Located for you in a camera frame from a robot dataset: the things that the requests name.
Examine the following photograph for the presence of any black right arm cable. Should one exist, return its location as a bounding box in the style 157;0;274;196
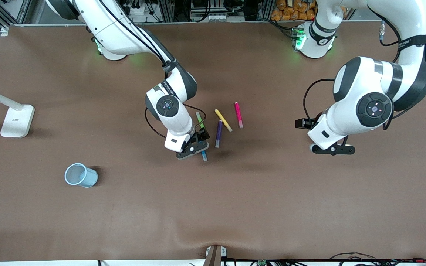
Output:
98;0;207;139

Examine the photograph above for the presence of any pink marker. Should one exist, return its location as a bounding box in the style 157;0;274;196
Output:
234;102;244;129

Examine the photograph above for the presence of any camera mount post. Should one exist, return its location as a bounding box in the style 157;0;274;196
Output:
203;245;227;266

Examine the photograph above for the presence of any aluminium frame post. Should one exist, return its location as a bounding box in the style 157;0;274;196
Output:
161;0;175;23
259;0;274;21

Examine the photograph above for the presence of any white power strip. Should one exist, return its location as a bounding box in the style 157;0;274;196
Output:
124;3;151;16

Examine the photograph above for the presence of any orange netted bag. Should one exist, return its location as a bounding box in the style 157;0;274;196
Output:
270;0;319;21

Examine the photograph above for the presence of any yellow marker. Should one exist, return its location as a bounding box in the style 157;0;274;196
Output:
214;109;233;133

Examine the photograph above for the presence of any white lamp stand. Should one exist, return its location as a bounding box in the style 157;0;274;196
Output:
0;84;36;138

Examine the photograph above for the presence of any light blue cup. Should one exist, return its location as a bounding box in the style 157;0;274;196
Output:
64;163;98;188

